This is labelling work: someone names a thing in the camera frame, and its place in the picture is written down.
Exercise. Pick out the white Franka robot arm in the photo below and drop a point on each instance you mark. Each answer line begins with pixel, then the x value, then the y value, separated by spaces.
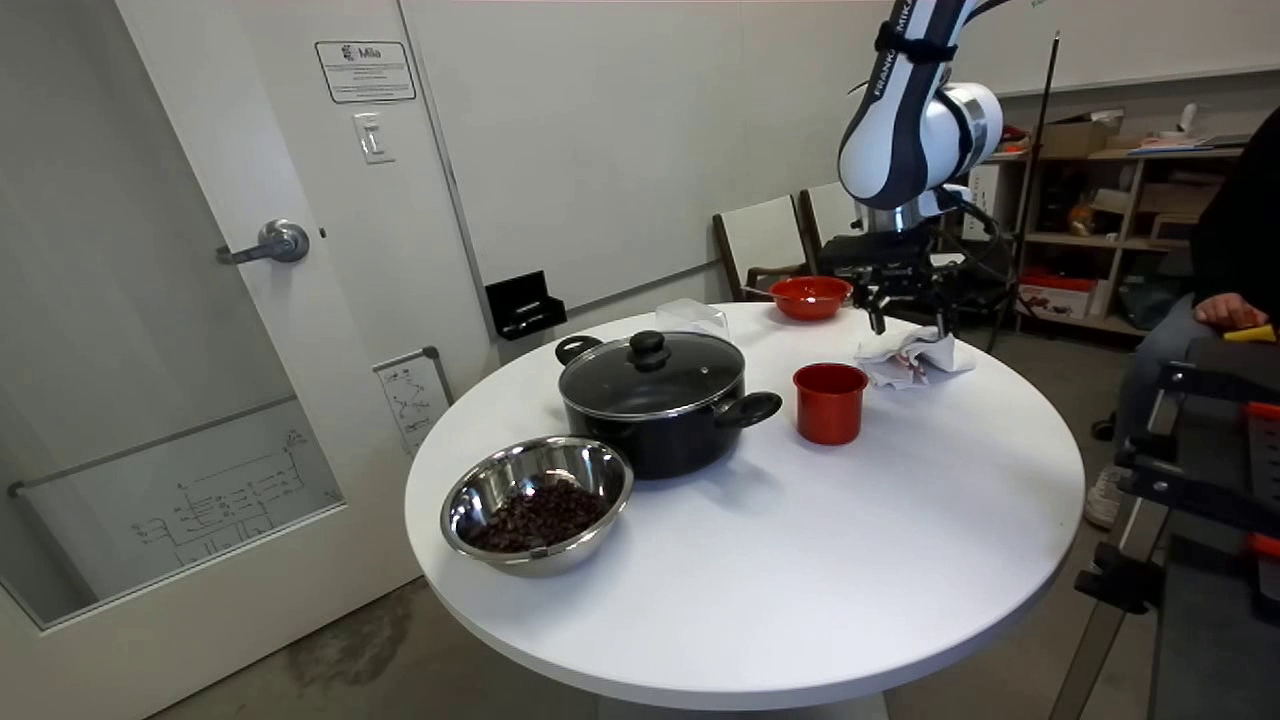
pixel 875 154

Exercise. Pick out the white chair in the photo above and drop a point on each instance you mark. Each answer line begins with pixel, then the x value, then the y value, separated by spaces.
pixel 834 215
pixel 763 240

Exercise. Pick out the operator right hand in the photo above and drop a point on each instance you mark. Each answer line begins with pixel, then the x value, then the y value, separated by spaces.
pixel 1230 314

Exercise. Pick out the seated person in jeans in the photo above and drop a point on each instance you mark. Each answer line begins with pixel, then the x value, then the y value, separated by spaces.
pixel 1244 215

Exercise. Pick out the stainless steel bowl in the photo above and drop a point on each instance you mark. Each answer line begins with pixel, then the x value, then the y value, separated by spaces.
pixel 466 514

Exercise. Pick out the orange black bar clamp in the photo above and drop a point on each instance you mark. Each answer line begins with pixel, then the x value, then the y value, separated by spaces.
pixel 1220 384
pixel 1201 492

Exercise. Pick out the black glass pot lid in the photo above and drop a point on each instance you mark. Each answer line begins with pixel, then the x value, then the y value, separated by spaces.
pixel 650 377

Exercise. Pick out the black cooking pot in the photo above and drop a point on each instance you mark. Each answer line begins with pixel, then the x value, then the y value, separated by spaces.
pixel 667 445

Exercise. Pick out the red metal cup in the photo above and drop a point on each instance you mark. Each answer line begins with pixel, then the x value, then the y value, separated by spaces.
pixel 828 405

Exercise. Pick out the white light switch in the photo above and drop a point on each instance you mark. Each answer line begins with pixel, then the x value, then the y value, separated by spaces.
pixel 373 136

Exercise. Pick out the red white box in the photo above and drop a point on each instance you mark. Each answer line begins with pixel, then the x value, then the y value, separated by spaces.
pixel 1057 299

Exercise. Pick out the dark brown beans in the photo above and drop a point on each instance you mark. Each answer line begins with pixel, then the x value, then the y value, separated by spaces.
pixel 543 517

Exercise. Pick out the white door with glass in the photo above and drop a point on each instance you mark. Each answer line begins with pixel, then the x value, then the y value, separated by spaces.
pixel 333 266

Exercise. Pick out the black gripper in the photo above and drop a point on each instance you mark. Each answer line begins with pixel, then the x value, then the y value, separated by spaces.
pixel 913 279

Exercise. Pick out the drawing sheet behind glass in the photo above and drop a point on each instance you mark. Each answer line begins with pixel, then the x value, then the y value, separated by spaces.
pixel 174 507

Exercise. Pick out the cardboard box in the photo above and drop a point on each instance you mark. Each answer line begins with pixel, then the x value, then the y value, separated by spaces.
pixel 1083 136
pixel 1175 204

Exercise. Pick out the black robot workbench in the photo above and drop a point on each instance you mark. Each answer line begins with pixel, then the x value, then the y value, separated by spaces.
pixel 1220 642

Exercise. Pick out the wooden shelving unit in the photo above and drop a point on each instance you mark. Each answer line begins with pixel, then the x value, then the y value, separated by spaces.
pixel 1134 247

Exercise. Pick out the thin black pole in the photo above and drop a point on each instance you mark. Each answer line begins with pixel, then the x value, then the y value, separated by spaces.
pixel 1029 184

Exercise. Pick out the small leaning whiteboard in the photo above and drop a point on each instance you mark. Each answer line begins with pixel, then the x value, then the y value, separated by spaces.
pixel 412 402

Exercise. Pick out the white wall sign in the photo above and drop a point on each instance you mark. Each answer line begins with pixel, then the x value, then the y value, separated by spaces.
pixel 365 70

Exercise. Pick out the white towel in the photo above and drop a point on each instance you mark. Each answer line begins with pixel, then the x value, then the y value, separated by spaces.
pixel 920 363

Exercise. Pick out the yellow handheld object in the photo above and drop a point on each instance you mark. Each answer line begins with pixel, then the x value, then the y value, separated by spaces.
pixel 1248 335

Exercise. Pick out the red plastic bowl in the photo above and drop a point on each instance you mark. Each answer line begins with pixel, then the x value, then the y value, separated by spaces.
pixel 811 303

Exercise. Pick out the black wall file holder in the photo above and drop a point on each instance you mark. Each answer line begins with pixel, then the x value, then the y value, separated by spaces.
pixel 525 306

